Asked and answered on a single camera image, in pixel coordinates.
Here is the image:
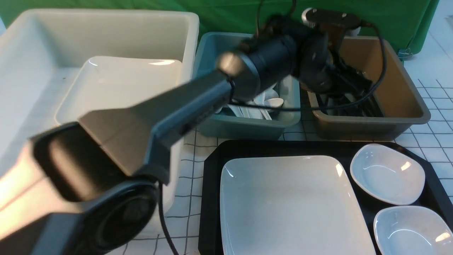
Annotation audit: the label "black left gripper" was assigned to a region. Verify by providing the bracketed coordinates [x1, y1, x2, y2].
[299, 9, 372, 95]

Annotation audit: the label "white bowl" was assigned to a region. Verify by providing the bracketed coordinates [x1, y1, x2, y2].
[373, 206, 453, 255]
[350, 143, 425, 206]

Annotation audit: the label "white rectangular rice plate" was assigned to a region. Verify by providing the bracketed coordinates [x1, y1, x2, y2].
[220, 155, 376, 255]

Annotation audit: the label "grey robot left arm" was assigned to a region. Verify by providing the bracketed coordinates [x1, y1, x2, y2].
[1, 8, 375, 255]

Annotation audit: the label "black chopsticks in bin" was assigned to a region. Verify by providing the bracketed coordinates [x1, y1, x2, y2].
[316, 94, 384, 118]

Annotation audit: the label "white spoon lower right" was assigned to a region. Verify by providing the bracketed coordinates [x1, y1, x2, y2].
[264, 97, 285, 108]

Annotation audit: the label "blue-grey plastic bin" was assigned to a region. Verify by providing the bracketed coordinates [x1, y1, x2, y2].
[193, 32, 301, 140]

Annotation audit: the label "metal binder clip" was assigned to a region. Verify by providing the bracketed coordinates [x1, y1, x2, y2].
[397, 48, 413, 61]

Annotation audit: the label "brown plastic bin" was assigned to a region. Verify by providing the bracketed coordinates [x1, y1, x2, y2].
[313, 36, 431, 141]

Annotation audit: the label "black serving tray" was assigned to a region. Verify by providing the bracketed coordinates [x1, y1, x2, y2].
[198, 140, 453, 255]

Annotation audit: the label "stack of white plates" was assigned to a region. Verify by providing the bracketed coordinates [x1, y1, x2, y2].
[55, 56, 182, 125]

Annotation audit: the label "large white plastic bin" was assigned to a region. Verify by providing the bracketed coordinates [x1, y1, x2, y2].
[1, 9, 200, 235]

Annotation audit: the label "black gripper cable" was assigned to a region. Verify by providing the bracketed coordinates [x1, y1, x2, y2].
[230, 21, 387, 112]

